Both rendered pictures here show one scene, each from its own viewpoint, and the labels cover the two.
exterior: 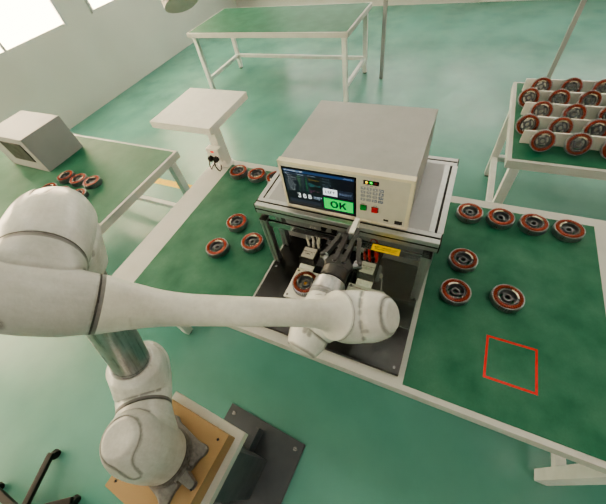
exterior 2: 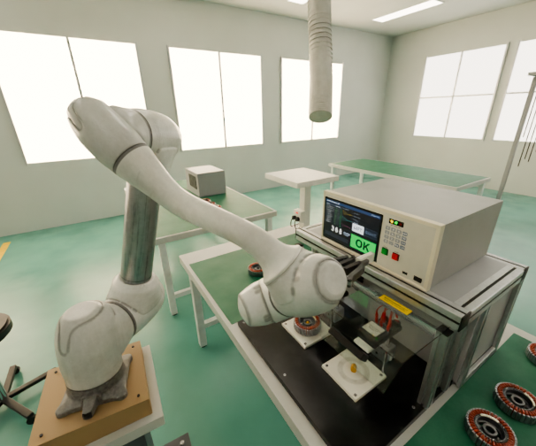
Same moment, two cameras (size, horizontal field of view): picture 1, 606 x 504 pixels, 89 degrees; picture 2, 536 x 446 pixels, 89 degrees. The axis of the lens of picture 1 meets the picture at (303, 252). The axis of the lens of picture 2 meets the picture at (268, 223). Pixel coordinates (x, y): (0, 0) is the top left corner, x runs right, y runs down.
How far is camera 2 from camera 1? 0.40 m
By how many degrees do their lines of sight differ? 35
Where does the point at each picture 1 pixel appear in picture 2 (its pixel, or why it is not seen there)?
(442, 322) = not seen: outside the picture
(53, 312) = (106, 134)
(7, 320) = (85, 126)
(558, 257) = not seen: outside the picture
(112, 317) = (131, 162)
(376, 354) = (340, 433)
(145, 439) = (93, 324)
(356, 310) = (299, 257)
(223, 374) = (200, 399)
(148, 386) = (130, 299)
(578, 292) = not seen: outside the picture
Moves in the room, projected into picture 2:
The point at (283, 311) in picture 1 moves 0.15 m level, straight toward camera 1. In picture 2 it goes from (234, 221) to (202, 258)
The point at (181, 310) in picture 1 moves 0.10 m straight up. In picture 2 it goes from (172, 191) to (164, 146)
